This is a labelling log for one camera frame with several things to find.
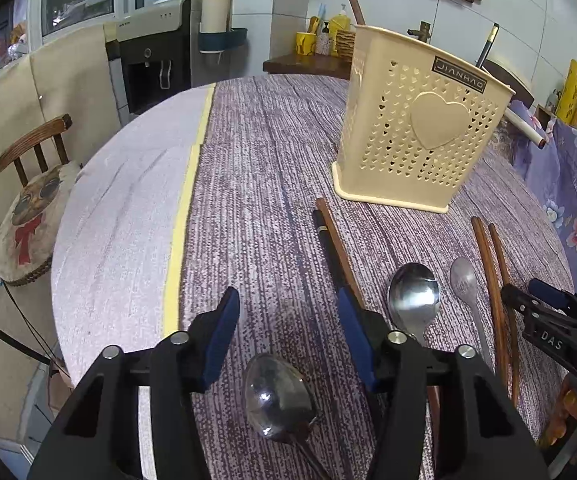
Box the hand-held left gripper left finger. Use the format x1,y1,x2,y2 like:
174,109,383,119
27,286,242,480

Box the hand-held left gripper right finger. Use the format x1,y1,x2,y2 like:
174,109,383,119
336,287,552,480

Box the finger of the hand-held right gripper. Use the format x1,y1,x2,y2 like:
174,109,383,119
501,284,552,322
527,278,577,312

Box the black chopstick with gold band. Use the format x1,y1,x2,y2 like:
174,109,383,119
475,23,500,69
311,209,357,297

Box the beige perforated utensil holder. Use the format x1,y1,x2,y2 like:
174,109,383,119
332,24,517,214

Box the small steel spoon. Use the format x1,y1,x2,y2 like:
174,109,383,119
449,257,494,371

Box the large steel spoon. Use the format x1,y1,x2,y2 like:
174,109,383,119
243,353,332,480
387,262,442,348

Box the purple floral cloth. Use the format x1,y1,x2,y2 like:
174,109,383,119
509,99,577,311

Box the pale grey tablecloth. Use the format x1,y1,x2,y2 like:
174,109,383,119
51,82,216,480

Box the yellow patterned roll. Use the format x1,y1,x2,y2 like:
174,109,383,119
555,59,577,119

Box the round cat print cushion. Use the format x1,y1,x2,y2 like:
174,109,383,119
0,161,82,287

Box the small wooden chair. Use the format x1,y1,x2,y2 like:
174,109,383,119
0,114,82,287

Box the dark wooden counter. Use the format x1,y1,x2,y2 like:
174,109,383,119
263,52,352,81

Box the grey water dispenser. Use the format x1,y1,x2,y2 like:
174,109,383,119
104,0,192,124

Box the brass faucet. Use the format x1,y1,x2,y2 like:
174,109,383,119
407,21,433,44

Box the woven brown wash basin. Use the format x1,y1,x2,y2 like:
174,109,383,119
336,30,358,59

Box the small pump bottle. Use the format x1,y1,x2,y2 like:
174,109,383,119
316,21,332,56

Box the beige fabric cover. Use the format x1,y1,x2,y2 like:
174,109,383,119
0,25,122,411

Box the yellow soap bottle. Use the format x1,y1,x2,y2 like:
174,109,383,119
329,4,353,37

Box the toothbrushes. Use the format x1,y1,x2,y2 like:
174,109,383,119
308,2,327,34

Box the black cable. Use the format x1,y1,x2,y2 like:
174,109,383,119
0,304,55,367

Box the blue wall-mounted holder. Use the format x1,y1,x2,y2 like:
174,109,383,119
198,25,248,57

